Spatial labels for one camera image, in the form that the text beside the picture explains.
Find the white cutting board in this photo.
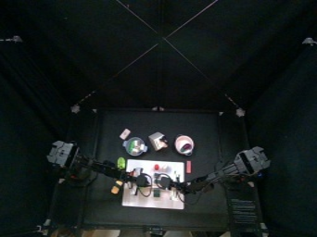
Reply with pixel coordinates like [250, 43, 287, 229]
[121, 158, 185, 211]

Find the orange yellow toy food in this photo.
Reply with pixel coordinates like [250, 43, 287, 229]
[109, 180, 125, 195]

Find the green toy in pot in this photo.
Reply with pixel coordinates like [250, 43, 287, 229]
[125, 140, 141, 155]

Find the beige toy toaster box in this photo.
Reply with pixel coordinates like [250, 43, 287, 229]
[147, 131, 169, 152]

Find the small white box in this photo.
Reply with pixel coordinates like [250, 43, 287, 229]
[119, 128, 132, 141]

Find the pink toy bowl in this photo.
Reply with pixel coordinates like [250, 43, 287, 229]
[173, 134, 195, 156]

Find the white printed label sticker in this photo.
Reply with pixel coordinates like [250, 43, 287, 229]
[230, 197, 258, 226]

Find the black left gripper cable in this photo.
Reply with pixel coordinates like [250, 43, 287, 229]
[137, 184, 153, 198]

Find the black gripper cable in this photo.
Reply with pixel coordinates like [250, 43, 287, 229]
[137, 184, 153, 198]
[175, 188, 204, 207]

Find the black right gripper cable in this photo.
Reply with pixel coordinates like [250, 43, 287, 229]
[175, 188, 204, 207]

